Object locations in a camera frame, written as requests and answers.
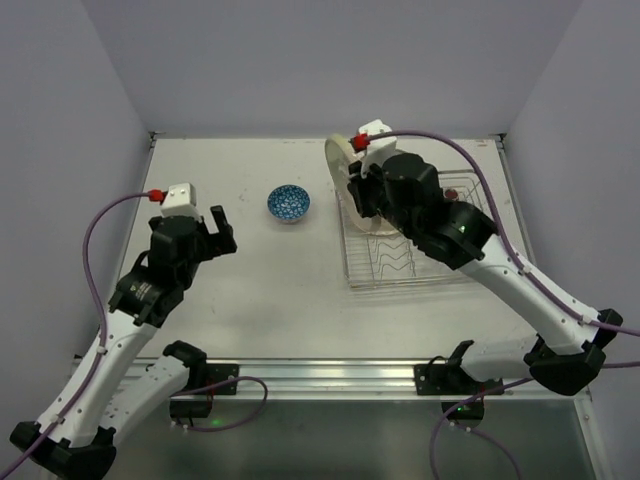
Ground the blue patterned bowl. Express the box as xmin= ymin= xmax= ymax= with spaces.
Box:
xmin=267 ymin=184 xmax=311 ymax=224

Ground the cream plate front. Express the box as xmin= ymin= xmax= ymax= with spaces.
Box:
xmin=324 ymin=134 xmax=397 ymax=236

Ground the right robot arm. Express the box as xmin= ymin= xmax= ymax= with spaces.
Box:
xmin=340 ymin=153 xmax=622 ymax=396

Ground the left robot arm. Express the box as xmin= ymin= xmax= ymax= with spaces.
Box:
xmin=10 ymin=205 xmax=237 ymax=479

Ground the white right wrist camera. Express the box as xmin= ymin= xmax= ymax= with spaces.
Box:
xmin=358 ymin=119 xmax=397 ymax=176

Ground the metal wire dish rack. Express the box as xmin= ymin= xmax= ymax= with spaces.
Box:
xmin=335 ymin=169 xmax=490 ymax=289

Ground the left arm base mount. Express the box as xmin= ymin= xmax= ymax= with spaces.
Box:
xmin=169 ymin=363 xmax=240 ymax=423

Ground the aluminium mounting rail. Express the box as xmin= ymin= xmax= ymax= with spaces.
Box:
xmin=63 ymin=357 xmax=593 ymax=401

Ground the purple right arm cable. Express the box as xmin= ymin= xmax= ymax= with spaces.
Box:
xmin=359 ymin=129 xmax=640 ymax=480

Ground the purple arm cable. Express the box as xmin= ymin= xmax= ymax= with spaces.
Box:
xmin=359 ymin=129 xmax=640 ymax=480
xmin=0 ymin=189 xmax=269 ymax=476

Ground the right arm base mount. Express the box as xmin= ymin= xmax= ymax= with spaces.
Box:
xmin=413 ymin=340 xmax=503 ymax=427

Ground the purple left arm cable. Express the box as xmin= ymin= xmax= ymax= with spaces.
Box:
xmin=0 ymin=189 xmax=269 ymax=476

